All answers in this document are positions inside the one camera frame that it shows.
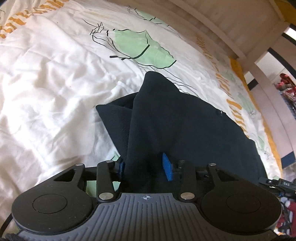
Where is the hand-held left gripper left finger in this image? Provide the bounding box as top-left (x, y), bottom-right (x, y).
top-left (53, 159), bottom-right (127, 202)

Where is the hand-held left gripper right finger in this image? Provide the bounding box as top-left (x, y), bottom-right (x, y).
top-left (162, 152), bottom-right (236, 202)

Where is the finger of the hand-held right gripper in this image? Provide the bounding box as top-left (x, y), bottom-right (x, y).
top-left (258, 176), bottom-right (279, 186)

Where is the dark navy hoodie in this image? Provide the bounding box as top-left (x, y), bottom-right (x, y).
top-left (95, 71), bottom-right (268, 194)

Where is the pile of colourful clothes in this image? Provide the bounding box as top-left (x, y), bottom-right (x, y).
top-left (273, 73), bottom-right (296, 110)

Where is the red patterned cloth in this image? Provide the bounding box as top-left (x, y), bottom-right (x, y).
top-left (274, 197), bottom-right (296, 238)

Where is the white leaf-print duvet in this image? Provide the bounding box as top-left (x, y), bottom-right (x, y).
top-left (0, 0), bottom-right (284, 224)

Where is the light wooden bed frame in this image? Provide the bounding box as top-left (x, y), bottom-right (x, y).
top-left (110, 0), bottom-right (296, 160)

